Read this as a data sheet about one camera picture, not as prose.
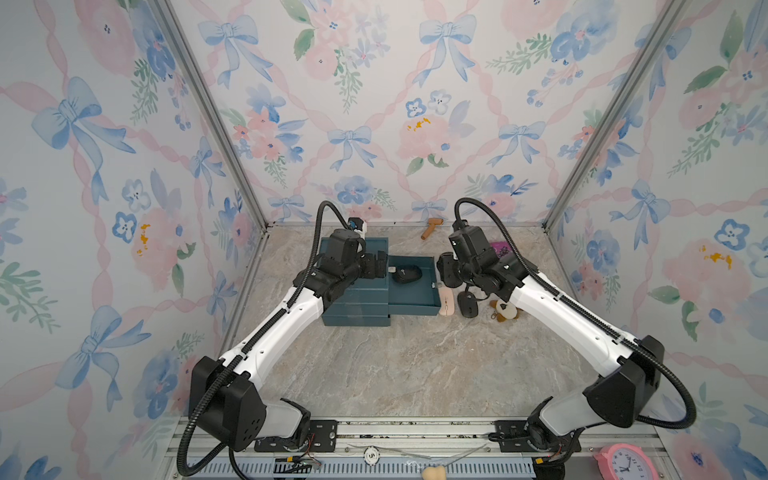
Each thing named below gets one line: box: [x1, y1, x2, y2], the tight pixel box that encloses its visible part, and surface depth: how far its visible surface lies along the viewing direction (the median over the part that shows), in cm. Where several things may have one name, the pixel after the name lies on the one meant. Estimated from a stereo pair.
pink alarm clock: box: [594, 443, 659, 480], surface depth 70 cm
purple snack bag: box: [489, 241, 512, 257], surface depth 108 cm
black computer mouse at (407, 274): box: [392, 265, 422, 283], surface depth 96 cm
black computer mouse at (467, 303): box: [457, 291, 478, 318], surface depth 97 cm
